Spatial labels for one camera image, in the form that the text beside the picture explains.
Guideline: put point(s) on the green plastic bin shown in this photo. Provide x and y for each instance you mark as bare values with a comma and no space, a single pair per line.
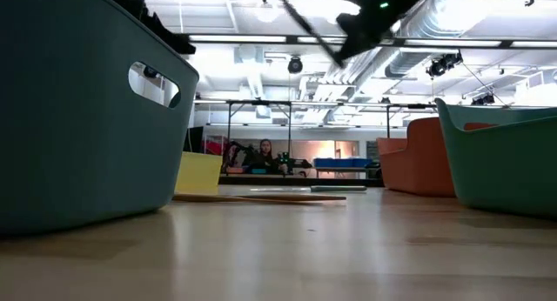
500,170

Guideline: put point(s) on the dark background workbench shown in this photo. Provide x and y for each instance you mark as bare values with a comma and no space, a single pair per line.
304,180

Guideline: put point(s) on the person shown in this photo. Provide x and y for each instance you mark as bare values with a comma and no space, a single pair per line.
265,155

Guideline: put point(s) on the black computer monitor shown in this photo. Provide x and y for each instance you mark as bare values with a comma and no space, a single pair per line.
194,139

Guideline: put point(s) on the black background robot arm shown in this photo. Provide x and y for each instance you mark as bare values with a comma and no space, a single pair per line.
296,162
237,153

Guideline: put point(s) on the yellow plastic bin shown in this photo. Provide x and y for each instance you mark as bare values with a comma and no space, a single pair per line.
198,172

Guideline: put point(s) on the red storage crates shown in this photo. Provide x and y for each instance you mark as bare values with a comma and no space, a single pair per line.
213,145

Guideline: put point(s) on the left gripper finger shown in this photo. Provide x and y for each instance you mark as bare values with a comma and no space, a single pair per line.
172,31

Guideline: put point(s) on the round white pendant lamp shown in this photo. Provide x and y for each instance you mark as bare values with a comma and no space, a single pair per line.
266,11

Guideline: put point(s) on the black metal frame stand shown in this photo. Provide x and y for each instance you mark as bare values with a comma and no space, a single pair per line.
259,102
409,105

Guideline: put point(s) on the orange plastic bin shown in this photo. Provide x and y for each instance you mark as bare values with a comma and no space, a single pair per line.
418,162

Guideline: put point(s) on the long ceiling light bar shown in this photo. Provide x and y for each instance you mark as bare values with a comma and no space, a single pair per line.
239,38

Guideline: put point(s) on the black ceiling camera rig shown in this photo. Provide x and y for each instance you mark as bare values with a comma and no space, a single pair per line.
444,64

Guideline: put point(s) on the black ceiling track light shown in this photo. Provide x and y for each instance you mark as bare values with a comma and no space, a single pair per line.
483,99

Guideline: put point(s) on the blue storage bins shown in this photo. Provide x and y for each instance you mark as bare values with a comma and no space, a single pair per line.
344,162

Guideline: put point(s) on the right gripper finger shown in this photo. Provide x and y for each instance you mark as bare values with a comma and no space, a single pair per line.
357,46

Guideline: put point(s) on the dark teal plastic bin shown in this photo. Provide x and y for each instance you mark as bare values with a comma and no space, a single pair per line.
87,140

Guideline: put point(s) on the round black ceiling device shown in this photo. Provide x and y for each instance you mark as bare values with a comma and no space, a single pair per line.
295,65

